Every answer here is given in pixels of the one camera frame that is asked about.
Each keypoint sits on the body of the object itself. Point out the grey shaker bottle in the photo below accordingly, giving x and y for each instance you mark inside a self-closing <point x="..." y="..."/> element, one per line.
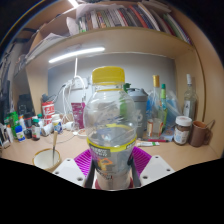
<point x="141" y="110"/>

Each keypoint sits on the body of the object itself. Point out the magenta carton box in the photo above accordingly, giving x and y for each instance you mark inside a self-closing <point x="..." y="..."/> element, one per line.
<point x="78" y="115"/>

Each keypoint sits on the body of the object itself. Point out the white and green tube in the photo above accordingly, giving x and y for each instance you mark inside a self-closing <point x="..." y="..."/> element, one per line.
<point x="148" y="144"/>

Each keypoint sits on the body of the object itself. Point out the dark bottle with green cap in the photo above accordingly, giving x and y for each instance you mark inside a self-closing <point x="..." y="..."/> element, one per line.
<point x="36" y="130"/>

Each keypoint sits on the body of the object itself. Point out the brown mug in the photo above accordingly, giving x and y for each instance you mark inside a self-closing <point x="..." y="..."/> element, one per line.
<point x="199" y="134"/>

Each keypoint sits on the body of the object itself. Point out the wooden shelf unit with books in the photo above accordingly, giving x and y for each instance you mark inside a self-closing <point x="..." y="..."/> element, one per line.
<point x="133" y="38"/>

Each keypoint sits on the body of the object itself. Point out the clear bottle with yellow cap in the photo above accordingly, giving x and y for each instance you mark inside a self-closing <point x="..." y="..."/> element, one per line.
<point x="155" y="116"/>

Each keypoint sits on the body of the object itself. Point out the clear glass bottle white cap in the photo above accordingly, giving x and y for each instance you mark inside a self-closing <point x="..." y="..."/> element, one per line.
<point x="190" y="103"/>

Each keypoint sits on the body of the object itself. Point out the wooden stirring stick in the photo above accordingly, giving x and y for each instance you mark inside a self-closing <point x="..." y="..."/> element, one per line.
<point x="54" y="146"/>

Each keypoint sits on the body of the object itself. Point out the black electronic device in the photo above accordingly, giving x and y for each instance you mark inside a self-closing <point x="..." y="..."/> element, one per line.
<point x="26" y="104"/>

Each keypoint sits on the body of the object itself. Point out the white jar with blue lid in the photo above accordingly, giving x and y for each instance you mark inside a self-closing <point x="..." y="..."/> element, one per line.
<point x="20" y="133"/>

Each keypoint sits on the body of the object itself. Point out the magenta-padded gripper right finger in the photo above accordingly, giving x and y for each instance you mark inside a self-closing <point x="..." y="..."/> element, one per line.
<point x="158" y="168"/>

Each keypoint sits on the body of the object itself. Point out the red pen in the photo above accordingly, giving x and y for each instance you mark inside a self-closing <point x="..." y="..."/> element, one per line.
<point x="158" y="140"/>

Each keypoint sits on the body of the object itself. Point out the white LED light bar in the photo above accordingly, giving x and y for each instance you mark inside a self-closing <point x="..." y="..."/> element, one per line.
<point x="76" y="54"/>

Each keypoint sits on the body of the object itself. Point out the green plastic jar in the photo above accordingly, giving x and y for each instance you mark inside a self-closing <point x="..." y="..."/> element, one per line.
<point x="14" y="121"/>

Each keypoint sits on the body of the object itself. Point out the white bottle with blue label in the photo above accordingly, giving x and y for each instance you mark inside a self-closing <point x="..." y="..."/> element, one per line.
<point x="57" y="125"/>

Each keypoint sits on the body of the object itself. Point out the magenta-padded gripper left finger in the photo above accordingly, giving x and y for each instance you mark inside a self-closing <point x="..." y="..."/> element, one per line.
<point x="68" y="170"/>

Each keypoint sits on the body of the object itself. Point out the clear yellow-capped drink bottle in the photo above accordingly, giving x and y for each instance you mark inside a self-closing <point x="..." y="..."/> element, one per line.
<point x="110" y="133"/>

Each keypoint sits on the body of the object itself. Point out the white wall socket strip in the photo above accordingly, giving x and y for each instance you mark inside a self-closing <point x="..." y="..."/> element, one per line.
<point x="78" y="84"/>

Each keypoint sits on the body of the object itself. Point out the green glass bottle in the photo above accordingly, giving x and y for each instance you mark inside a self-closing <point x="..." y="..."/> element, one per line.
<point x="126" y="87"/>

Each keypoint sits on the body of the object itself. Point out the brown jar with white lid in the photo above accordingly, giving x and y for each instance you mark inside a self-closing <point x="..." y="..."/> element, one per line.
<point x="182" y="131"/>

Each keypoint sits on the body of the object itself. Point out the red and white can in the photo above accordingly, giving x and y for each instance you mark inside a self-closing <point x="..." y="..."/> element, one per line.
<point x="48" y="111"/>

